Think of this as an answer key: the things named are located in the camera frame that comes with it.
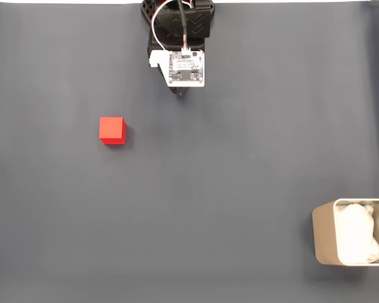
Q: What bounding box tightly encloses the white camera circuit board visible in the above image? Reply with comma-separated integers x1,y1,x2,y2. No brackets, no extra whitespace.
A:
148,49,206,88

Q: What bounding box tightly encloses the black cable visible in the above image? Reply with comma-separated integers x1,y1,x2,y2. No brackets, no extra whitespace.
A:
176,0,190,53

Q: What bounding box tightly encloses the white cable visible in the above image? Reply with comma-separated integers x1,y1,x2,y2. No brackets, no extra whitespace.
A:
150,0,177,53

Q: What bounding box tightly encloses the blue-grey table mat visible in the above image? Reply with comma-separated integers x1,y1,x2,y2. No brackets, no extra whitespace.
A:
0,2,379,303

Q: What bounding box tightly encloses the white crumpled cloth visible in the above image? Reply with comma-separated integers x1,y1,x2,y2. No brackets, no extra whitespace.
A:
334,203,379,265

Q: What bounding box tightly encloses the beige plastic box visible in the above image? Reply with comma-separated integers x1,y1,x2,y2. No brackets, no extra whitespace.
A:
311,198,379,268

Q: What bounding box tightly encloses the red cube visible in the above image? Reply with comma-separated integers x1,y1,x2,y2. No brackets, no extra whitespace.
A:
99,116,128,146

